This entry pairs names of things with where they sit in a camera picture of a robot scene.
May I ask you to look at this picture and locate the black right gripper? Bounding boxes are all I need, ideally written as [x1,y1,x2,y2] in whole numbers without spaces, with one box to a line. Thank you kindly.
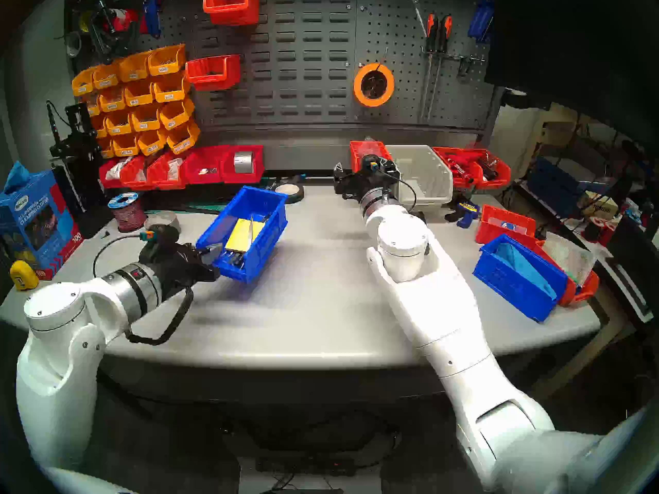
[334,161,400,201]

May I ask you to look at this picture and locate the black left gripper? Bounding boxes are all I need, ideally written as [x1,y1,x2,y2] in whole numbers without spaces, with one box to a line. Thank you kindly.
[149,244,224,298]

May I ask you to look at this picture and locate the small red parts bin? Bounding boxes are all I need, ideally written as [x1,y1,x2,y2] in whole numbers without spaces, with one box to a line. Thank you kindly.
[350,140,393,173]

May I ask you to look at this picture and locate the blue bin with hand tools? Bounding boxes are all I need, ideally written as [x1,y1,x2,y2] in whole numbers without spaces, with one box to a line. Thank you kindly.
[196,185,289,284]

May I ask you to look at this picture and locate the red hand tool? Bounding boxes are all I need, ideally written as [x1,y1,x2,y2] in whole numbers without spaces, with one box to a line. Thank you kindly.
[441,153,479,182]

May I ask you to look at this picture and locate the red bin with red tool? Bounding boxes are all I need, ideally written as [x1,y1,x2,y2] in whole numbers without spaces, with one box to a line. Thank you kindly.
[431,147,483,190]

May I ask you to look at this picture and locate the yellow notepad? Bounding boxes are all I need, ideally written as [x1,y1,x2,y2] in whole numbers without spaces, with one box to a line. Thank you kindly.
[225,218,266,253]

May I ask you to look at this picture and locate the black tape roll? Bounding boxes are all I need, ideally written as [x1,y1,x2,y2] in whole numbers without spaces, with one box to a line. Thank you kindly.
[275,183,305,205]

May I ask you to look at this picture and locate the green cutting mat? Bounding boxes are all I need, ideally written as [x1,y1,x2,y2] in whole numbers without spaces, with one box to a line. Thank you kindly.
[147,182,268,214]

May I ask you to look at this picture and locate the orange tape roll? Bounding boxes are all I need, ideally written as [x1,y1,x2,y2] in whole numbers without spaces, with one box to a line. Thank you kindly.
[353,63,396,108]

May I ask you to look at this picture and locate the red plastic storage bin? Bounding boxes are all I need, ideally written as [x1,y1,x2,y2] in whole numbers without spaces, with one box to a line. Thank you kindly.
[183,146,230,185]
[220,145,265,184]

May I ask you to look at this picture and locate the grey pegboard with screwdrivers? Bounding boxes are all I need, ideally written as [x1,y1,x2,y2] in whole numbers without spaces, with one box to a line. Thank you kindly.
[354,0,497,133]

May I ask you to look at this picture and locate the large white plastic bin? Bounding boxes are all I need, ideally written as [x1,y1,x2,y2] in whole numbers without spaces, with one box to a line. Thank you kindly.
[385,145,454,206]

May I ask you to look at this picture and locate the orange-red plastic storage bin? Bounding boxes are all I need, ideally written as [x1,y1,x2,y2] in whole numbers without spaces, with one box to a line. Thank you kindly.
[148,151,187,189]
[120,155,156,191]

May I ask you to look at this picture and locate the yellow bin labelled M4-0.7X6 HEX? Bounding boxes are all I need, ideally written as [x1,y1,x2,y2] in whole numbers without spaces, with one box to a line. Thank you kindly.
[166,120,201,154]

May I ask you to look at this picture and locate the yellow bin labelled M2.5-5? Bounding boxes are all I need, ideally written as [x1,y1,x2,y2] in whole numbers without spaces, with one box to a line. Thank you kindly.
[137,129,169,156]

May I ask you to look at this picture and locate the blue yellow bar clamp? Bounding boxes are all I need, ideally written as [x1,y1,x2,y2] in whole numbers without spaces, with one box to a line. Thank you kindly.
[444,199,482,228]

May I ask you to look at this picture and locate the red bin with white bag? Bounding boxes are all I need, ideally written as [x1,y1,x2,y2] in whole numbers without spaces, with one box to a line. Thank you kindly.
[99,158,129,188]

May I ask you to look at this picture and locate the yellow bin labelled M2.5-6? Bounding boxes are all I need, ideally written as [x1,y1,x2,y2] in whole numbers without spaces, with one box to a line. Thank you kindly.
[111,134,141,158]

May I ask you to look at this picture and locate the yellow bin labelled M3-6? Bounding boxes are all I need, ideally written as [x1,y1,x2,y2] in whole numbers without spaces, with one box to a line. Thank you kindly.
[159,98,196,131]

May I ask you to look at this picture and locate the yellow bin labelled M3-8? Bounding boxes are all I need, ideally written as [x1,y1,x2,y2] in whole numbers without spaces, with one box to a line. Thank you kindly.
[131,105,164,132]

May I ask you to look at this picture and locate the red louvre-hung bin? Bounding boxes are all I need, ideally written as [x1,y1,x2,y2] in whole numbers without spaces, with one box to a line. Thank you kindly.
[185,55,241,92]
[203,0,261,26]

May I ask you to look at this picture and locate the red bin with blue label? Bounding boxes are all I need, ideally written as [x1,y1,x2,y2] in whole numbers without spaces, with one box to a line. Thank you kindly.
[475,205,537,245]

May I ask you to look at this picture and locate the yellow bin labelled M3-12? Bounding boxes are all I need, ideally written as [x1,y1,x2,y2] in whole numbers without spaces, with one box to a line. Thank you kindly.
[105,111,134,136]

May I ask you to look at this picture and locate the yellow bin labelled M3-4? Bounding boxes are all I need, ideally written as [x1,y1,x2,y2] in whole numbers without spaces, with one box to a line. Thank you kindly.
[153,72,192,103]

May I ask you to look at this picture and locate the yellow bin labelled M4-6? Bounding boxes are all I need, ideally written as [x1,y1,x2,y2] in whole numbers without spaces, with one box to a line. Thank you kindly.
[124,80,158,108]

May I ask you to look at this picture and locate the blue cleaning cloths box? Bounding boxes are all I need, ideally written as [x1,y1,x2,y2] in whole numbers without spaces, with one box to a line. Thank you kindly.
[0,169,84,281]

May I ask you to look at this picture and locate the yellow bin labelled M4X4XS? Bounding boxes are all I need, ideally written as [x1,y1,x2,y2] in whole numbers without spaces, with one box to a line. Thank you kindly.
[98,86,128,113]

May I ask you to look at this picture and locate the yellow tape measure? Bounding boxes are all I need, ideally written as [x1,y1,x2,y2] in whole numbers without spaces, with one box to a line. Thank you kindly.
[11,260,41,291]

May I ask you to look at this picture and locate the folded blue cloth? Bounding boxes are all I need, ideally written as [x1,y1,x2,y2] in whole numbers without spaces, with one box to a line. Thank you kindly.
[495,242,558,299]

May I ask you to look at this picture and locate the yellow bin labelled M3X6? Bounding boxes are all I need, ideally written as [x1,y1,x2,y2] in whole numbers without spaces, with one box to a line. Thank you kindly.
[147,44,186,77]

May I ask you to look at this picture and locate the blue bin with cloth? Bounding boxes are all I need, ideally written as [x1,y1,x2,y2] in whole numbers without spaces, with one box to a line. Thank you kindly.
[473,234,568,323]

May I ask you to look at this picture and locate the blue spring clamps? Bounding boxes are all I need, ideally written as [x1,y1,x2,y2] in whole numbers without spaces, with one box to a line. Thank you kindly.
[467,0,496,45]

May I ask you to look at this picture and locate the yellow bin labelled M3X8 BAD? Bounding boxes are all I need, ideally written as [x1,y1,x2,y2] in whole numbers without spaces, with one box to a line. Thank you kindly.
[93,61,123,90]

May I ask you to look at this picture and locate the blue cloth in dispenser box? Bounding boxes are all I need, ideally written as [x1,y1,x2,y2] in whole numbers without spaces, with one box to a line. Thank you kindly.
[3,161,31,194]

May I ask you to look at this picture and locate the dark blue crate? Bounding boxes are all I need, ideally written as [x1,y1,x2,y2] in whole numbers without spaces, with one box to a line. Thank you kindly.
[528,155,590,210]

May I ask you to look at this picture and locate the grey pegboard with yellow bins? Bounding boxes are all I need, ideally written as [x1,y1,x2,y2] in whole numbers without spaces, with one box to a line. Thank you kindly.
[64,0,199,154]

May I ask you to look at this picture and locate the black power strip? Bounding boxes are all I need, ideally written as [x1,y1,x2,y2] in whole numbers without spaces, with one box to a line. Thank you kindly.
[256,457,356,477]

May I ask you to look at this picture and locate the black grey vise clamp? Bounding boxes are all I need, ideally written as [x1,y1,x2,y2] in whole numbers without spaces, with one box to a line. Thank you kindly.
[88,0,141,64]

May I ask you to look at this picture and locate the white paper packet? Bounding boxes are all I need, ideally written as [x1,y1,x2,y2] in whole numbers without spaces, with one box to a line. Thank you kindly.
[542,232,598,286]

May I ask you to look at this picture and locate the black monitor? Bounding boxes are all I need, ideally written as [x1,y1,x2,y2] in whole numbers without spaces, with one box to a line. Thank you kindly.
[484,0,659,149]

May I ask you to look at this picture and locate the red thread spool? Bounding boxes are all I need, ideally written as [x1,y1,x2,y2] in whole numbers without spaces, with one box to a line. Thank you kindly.
[582,215,616,246]

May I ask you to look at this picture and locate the red white tape roll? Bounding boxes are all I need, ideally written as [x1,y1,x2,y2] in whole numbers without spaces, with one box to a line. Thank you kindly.
[100,7,140,31]

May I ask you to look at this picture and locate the brown cardboard box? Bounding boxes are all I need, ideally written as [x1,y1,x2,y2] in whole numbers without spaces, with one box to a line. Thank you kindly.
[577,189,618,221]

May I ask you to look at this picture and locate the orange-red bin with paper packet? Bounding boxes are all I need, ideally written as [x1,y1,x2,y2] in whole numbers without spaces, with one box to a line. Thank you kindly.
[534,239,600,307]

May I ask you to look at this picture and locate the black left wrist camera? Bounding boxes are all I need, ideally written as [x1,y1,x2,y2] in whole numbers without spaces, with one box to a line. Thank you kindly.
[139,224,181,252]

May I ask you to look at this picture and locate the grey duct tape roll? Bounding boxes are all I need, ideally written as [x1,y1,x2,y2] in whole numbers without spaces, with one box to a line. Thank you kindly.
[146,213,182,234]

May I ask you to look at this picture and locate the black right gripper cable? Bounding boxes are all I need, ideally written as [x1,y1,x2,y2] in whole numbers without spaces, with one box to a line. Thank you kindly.
[384,171,419,213]

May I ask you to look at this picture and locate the red wire spool blue label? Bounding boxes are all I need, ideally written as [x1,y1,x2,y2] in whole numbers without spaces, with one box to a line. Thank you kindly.
[108,191,148,234]

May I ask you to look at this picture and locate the grey louvred wall panel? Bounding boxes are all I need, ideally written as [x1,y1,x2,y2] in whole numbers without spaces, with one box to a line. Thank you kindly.
[190,0,361,126]

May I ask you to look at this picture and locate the metal tool holder rail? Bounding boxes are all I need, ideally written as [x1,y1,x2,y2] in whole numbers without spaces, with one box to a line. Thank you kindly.
[421,45,487,64]

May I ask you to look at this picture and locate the red bin with wires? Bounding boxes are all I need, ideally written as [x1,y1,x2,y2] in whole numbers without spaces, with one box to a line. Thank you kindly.
[466,149,512,190]

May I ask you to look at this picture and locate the black metal frame stand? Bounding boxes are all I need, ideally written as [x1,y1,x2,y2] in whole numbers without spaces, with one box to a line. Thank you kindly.
[49,103,116,239]

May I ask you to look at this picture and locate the orange black handled screwdriver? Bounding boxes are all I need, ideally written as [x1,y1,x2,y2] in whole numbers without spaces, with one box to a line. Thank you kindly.
[418,13,438,124]
[426,15,453,123]

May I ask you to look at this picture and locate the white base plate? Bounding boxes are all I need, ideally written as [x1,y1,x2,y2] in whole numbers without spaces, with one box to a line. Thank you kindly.
[237,457,384,494]

